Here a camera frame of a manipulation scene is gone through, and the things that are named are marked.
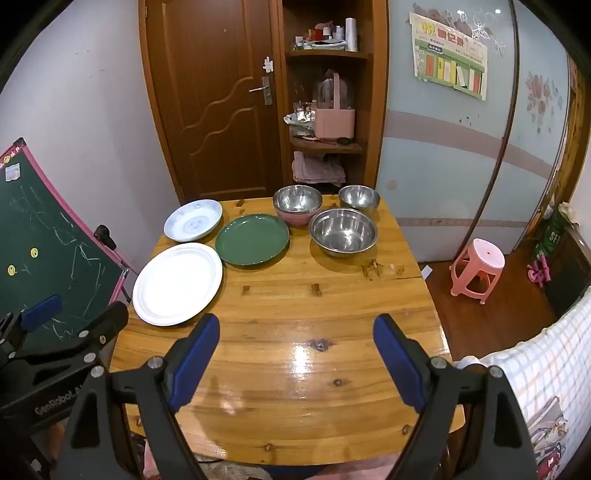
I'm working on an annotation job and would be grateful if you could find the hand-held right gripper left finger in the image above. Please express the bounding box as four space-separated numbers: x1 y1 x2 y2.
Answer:
55 314 221 480

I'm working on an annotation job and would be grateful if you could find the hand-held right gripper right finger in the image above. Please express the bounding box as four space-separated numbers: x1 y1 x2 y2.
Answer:
373 314 539 480

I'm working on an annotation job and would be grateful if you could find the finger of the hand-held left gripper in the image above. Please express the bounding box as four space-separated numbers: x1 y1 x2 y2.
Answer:
0 294 64 356
69 301 129 368

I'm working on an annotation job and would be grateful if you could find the white plate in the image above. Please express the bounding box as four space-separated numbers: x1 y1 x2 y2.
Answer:
132 243 224 328

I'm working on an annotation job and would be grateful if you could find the white patterned shallow bowl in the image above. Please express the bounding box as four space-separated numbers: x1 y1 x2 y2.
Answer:
164 199 223 243

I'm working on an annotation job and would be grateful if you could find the green plate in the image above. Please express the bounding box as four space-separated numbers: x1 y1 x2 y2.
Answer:
215 213 291 268

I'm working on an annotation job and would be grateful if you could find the large steel bowl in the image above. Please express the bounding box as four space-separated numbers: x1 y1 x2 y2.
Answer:
308 208 379 258

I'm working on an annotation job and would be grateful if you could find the small steel bowl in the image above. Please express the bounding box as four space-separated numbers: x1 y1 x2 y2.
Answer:
338 185 381 214

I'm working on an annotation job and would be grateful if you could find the pink-sided steel bowl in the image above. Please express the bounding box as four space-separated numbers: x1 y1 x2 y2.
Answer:
272 185 323 228

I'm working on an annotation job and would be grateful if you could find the black easel knob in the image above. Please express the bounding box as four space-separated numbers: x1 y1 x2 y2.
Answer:
95 224 117 250

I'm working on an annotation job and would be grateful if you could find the pink plastic stool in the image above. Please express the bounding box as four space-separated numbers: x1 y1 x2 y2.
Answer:
449 238 506 305

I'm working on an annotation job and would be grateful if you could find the checked blanket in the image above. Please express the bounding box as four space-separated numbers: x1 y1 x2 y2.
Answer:
480 286 591 480

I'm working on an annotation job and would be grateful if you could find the pink toy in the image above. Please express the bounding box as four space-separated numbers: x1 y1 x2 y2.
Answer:
526 256 552 287

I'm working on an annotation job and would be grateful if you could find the frosted sliding door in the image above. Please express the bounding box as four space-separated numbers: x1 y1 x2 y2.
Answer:
376 0 578 264

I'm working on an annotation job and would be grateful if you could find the dark wooden cabinet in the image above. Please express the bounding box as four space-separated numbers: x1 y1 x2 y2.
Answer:
538 226 591 319

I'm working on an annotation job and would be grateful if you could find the green bag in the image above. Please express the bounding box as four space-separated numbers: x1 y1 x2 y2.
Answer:
531 210 571 266

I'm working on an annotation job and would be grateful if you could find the pink folded cloth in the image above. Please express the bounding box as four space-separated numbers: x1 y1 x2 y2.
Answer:
292 151 347 184

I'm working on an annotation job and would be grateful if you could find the pink basket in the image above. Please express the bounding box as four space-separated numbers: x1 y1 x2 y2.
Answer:
313 70 356 140

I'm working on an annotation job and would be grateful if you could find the brown wooden door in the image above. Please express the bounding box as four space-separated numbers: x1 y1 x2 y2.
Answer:
139 0 284 204

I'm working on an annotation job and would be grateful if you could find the silver foil bag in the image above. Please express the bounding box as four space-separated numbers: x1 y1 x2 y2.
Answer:
283 104 317 127

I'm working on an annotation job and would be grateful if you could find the wooden corner shelf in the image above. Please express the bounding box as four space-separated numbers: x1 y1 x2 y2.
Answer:
277 0 389 195

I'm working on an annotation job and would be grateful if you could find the cluster of small bottles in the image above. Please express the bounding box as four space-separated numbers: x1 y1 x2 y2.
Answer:
292 21 347 51

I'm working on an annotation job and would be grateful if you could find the green chalkboard with pink frame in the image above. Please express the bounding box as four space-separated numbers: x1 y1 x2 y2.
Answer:
0 137 134 352

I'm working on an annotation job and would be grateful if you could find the silver door handle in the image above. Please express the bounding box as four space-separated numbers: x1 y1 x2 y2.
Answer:
248 76 273 106

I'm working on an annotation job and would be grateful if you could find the wall poster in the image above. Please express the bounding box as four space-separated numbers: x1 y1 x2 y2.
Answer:
409 11 489 101

